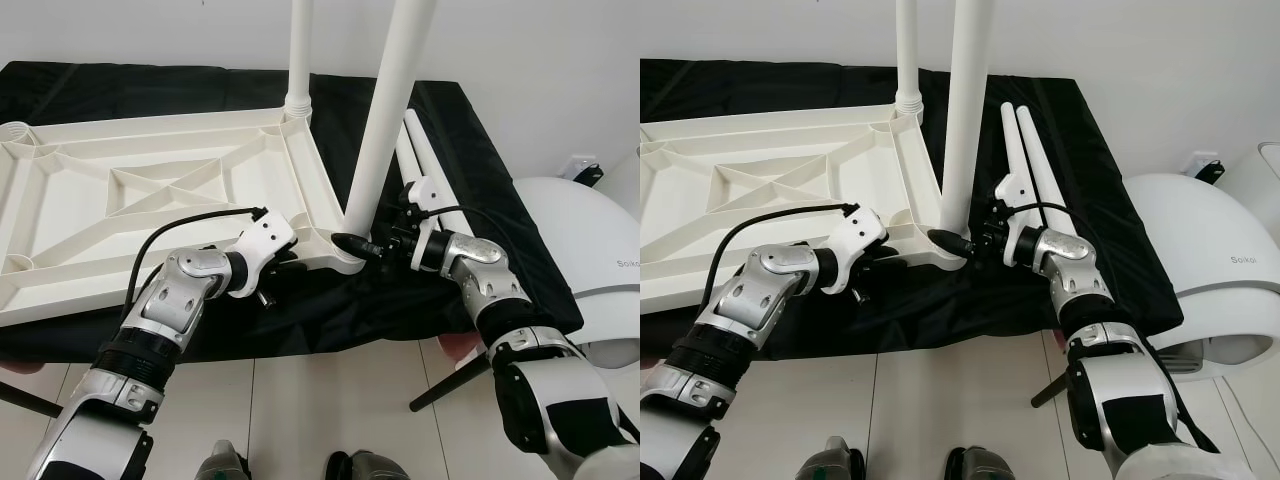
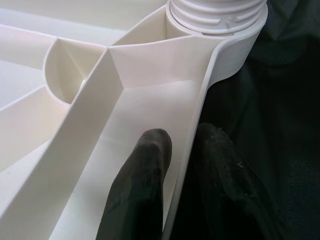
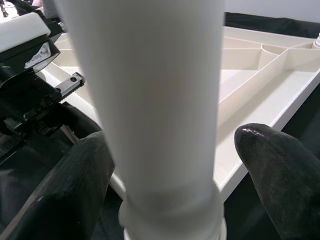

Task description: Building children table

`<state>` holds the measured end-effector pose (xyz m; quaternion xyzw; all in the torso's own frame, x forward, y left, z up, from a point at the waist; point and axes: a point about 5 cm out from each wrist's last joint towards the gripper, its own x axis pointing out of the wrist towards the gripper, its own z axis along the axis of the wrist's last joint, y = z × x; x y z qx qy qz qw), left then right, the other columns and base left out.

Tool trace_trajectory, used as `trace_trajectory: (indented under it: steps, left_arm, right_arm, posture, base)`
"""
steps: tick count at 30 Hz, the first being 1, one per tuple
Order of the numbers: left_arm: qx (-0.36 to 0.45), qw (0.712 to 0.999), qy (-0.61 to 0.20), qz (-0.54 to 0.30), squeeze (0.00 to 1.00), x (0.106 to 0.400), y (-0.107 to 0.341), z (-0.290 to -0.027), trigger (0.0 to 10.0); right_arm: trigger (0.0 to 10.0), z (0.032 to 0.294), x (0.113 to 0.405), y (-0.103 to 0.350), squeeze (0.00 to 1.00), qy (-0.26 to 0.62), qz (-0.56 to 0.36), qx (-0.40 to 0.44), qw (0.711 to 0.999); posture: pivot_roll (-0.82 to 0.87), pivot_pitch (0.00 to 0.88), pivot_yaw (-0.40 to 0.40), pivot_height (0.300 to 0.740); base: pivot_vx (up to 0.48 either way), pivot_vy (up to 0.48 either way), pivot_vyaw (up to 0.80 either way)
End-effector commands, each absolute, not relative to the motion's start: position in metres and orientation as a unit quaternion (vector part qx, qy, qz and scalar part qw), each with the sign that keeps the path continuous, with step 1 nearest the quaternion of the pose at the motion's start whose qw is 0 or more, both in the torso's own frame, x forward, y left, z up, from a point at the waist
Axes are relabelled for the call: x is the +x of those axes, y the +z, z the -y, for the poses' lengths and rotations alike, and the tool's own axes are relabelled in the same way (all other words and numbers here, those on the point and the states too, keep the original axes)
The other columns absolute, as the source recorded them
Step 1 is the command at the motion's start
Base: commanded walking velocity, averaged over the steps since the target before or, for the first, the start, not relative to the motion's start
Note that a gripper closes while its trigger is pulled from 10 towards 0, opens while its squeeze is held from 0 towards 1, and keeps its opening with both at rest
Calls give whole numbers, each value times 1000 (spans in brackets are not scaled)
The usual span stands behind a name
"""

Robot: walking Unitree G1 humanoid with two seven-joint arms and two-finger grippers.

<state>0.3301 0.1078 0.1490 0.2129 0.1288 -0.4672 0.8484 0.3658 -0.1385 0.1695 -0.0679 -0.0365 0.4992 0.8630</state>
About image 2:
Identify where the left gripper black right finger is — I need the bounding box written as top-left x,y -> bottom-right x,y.
172,122 -> 276,240

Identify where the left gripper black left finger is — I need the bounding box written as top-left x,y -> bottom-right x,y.
99,127 -> 174,240

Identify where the white plastic children table top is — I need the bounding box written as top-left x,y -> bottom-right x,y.
0,0 -> 270,240

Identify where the white plastic table leg tube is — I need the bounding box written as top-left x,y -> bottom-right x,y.
166,0 -> 266,35

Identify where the black table cover cloth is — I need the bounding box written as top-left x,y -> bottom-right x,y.
174,0 -> 320,240

